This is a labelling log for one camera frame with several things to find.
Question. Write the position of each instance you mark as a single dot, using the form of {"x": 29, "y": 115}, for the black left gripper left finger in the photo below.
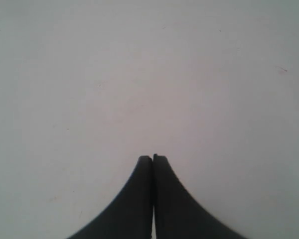
{"x": 129, "y": 215}

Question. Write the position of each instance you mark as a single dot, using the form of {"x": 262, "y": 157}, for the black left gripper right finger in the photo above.
{"x": 177, "y": 214}

